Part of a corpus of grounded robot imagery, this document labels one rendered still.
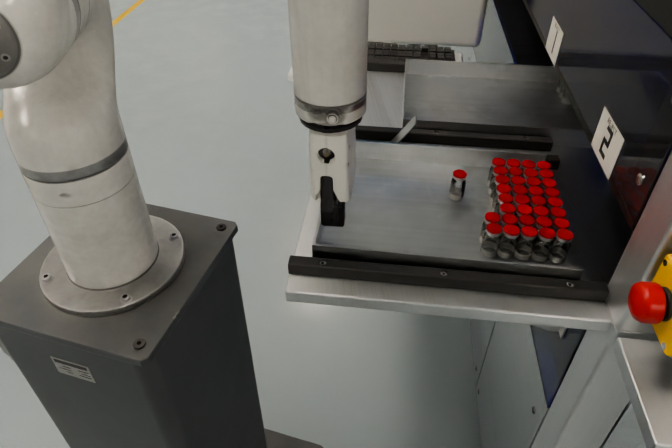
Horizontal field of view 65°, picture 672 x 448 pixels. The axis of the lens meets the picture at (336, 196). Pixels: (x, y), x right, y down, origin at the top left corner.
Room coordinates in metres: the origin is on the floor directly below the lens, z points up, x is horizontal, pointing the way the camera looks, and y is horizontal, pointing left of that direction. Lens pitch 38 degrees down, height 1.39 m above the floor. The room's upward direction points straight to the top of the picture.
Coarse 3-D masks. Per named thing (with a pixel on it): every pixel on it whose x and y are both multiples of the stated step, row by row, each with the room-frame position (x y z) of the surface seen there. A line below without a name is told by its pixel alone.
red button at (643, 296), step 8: (632, 288) 0.35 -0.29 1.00; (640, 288) 0.34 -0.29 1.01; (648, 288) 0.33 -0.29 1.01; (656, 288) 0.33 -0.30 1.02; (632, 296) 0.34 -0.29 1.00; (640, 296) 0.33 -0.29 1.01; (648, 296) 0.33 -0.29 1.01; (656, 296) 0.33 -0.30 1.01; (664, 296) 0.33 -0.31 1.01; (632, 304) 0.33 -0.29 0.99; (640, 304) 0.33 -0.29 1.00; (648, 304) 0.32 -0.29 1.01; (656, 304) 0.32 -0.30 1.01; (664, 304) 0.32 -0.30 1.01; (632, 312) 0.33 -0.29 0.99; (640, 312) 0.32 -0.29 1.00; (648, 312) 0.32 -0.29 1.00; (656, 312) 0.32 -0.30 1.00; (664, 312) 0.32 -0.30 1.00; (640, 320) 0.32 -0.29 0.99; (648, 320) 0.32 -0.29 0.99; (656, 320) 0.31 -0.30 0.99
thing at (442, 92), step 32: (416, 64) 1.07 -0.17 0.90; (448, 64) 1.06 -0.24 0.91; (480, 64) 1.05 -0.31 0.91; (512, 64) 1.05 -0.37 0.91; (416, 96) 0.97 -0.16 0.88; (448, 96) 0.97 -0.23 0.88; (480, 96) 0.97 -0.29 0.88; (512, 96) 0.97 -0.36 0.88; (544, 96) 0.97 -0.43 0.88; (416, 128) 0.82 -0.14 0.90; (448, 128) 0.81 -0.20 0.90; (480, 128) 0.80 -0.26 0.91; (512, 128) 0.80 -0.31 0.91; (544, 128) 0.79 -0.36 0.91; (576, 128) 0.84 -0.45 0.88
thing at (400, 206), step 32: (384, 160) 0.74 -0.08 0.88; (416, 160) 0.73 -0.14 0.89; (448, 160) 0.73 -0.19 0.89; (480, 160) 0.72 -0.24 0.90; (544, 160) 0.71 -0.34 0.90; (352, 192) 0.65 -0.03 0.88; (384, 192) 0.65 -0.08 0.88; (416, 192) 0.65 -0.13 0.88; (448, 192) 0.65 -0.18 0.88; (480, 192) 0.65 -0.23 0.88; (320, 224) 0.54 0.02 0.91; (352, 224) 0.58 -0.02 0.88; (384, 224) 0.58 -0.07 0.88; (416, 224) 0.58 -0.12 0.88; (448, 224) 0.58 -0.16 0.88; (480, 224) 0.58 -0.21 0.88; (320, 256) 0.50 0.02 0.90; (352, 256) 0.49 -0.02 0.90; (384, 256) 0.49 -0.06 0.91; (416, 256) 0.48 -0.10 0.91; (448, 256) 0.48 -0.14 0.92; (480, 256) 0.51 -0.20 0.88
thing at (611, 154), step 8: (608, 112) 0.61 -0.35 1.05; (600, 120) 0.62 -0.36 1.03; (608, 120) 0.60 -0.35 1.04; (600, 128) 0.61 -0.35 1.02; (616, 128) 0.57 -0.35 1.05; (600, 136) 0.60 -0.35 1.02; (608, 136) 0.58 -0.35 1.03; (616, 136) 0.56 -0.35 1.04; (592, 144) 0.62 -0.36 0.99; (600, 144) 0.59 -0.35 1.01; (616, 144) 0.55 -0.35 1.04; (608, 152) 0.56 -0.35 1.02; (616, 152) 0.54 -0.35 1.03; (600, 160) 0.58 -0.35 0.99; (608, 160) 0.56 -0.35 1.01; (616, 160) 0.54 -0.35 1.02; (608, 168) 0.55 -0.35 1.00; (608, 176) 0.54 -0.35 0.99
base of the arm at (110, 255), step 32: (128, 160) 0.52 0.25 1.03; (32, 192) 0.47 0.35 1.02; (64, 192) 0.46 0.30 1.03; (96, 192) 0.47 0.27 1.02; (128, 192) 0.50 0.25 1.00; (64, 224) 0.46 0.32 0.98; (96, 224) 0.47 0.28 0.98; (128, 224) 0.49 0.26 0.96; (160, 224) 0.59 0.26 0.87; (64, 256) 0.47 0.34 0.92; (96, 256) 0.46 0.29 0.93; (128, 256) 0.48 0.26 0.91; (160, 256) 0.52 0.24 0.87; (64, 288) 0.46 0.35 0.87; (96, 288) 0.46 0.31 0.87; (128, 288) 0.46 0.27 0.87; (160, 288) 0.47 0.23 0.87
